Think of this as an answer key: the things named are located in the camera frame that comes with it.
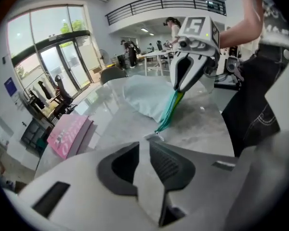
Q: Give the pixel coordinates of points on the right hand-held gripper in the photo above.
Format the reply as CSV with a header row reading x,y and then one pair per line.
x,y
204,36

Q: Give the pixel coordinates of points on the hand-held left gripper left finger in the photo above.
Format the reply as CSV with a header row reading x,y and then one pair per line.
x,y
86,201

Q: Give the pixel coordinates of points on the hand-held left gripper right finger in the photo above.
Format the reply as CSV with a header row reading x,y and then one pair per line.
x,y
207,196

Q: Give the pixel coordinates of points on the light green cloth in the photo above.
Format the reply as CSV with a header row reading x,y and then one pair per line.
x,y
147,95

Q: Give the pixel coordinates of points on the person's right forearm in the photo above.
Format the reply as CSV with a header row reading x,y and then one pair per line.
x,y
238,32

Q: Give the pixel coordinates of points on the white table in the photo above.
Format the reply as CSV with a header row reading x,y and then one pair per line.
x,y
156,55

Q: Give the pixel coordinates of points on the black balcony railing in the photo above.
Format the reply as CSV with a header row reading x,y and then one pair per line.
x,y
163,2

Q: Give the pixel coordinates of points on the pink book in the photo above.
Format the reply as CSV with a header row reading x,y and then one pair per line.
x,y
67,133

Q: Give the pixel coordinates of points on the person's black trousers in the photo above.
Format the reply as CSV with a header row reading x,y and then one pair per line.
x,y
255,100

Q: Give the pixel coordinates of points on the person's printed grey shirt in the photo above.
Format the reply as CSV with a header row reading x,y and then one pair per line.
x,y
274,16

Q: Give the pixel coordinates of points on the black office chair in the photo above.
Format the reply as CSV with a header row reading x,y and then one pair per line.
x,y
63,95

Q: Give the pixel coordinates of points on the clothes rack with garments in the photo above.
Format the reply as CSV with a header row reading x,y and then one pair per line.
x,y
42,94

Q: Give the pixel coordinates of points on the grey pedestal fan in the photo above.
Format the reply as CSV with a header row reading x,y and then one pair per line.
x,y
104,55

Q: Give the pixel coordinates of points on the blue wall poster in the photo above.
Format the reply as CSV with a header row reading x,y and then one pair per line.
x,y
10,86

